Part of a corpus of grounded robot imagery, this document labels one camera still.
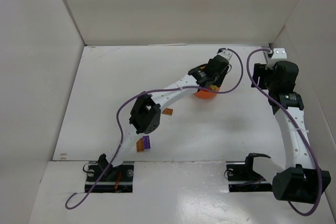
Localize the brown lego plate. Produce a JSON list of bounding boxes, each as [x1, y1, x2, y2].
[[162, 108, 173, 116]]

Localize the purple lego brick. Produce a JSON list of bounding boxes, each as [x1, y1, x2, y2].
[[142, 135, 151, 151]]

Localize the brown lego brick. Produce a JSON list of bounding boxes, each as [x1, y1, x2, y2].
[[136, 139, 144, 152]]

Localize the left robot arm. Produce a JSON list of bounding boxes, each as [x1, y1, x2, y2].
[[108, 52, 231, 167]]

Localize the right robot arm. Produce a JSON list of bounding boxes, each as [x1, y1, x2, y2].
[[249, 60, 331, 204]]

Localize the orange round divided container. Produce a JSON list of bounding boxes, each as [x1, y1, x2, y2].
[[194, 80, 223, 100]]

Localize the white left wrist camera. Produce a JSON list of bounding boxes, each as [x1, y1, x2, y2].
[[217, 48, 233, 61]]

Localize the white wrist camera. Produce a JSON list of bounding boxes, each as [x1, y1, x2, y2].
[[266, 48, 287, 69], [217, 48, 233, 61]]

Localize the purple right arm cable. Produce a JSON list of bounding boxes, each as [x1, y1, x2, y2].
[[247, 47, 323, 216]]

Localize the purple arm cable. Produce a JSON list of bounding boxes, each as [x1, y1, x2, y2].
[[247, 47, 323, 216], [65, 48, 244, 210]]

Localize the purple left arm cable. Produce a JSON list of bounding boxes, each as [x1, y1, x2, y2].
[[65, 48, 244, 210]]

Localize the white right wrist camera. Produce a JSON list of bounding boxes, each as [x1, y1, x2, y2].
[[266, 48, 287, 69]]

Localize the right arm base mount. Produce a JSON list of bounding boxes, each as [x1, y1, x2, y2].
[[224, 153, 272, 193]]

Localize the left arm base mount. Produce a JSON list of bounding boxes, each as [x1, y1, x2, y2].
[[82, 154, 134, 194]]

